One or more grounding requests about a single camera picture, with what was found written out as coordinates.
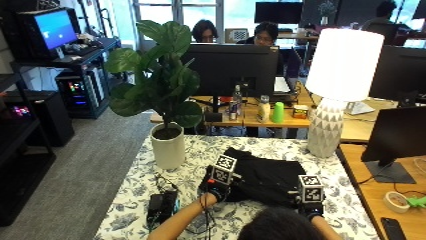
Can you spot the person's right hand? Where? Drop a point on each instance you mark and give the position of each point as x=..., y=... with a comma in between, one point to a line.
x=310, y=207

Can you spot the person's left hand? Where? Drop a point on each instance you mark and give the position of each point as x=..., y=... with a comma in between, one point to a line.
x=216, y=190

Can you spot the black garment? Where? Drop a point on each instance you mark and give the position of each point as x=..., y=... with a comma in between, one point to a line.
x=266, y=180

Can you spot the right glove marker cube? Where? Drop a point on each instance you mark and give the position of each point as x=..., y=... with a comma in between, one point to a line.
x=312, y=188

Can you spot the glove marker cube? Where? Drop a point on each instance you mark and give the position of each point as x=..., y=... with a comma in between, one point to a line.
x=222, y=169
x=312, y=188

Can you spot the left glove marker cube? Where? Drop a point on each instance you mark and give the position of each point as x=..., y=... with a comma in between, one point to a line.
x=222, y=169

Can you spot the the person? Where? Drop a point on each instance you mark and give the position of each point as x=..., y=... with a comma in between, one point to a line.
x=280, y=225

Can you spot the floral tablecloth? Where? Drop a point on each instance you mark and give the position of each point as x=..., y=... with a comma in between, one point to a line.
x=248, y=153

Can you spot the white plant pot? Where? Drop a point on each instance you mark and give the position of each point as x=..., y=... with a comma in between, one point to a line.
x=168, y=148

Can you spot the wooden desk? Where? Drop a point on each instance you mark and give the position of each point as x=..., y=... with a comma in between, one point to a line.
x=390, y=193
x=266, y=113

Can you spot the roll of tape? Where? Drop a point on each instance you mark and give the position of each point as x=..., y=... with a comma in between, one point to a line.
x=395, y=201

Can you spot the black smartphone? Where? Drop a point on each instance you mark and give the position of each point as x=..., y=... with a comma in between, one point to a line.
x=393, y=228

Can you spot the white patterned lamp base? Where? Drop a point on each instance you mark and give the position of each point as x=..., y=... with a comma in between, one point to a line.
x=326, y=128

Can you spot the slim drink can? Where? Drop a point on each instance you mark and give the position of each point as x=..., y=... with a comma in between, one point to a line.
x=233, y=110

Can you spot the pale squeeze bottle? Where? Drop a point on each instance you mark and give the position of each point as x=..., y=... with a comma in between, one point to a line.
x=264, y=110

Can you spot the green plastic cup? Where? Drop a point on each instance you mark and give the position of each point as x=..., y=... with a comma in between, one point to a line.
x=278, y=112

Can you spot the clear plastic bottle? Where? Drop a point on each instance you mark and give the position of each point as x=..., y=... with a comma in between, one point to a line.
x=237, y=96

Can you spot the small colourful box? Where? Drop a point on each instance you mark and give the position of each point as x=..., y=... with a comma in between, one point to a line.
x=300, y=111

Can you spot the black computer monitor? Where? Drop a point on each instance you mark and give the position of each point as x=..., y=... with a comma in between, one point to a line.
x=399, y=75
x=278, y=12
x=230, y=68
x=397, y=135

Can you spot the green leafy plant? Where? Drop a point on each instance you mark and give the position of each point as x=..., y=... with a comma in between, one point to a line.
x=160, y=76

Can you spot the computer tower with lights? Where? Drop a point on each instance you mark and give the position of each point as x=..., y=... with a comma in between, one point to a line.
x=76, y=90

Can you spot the white lamp shade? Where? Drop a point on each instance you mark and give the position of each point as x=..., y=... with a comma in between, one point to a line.
x=343, y=63

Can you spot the black shelf rack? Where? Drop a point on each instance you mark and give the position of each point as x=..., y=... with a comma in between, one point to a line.
x=71, y=66

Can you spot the monitor with blue screen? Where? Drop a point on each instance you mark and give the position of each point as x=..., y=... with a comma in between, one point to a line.
x=48, y=30

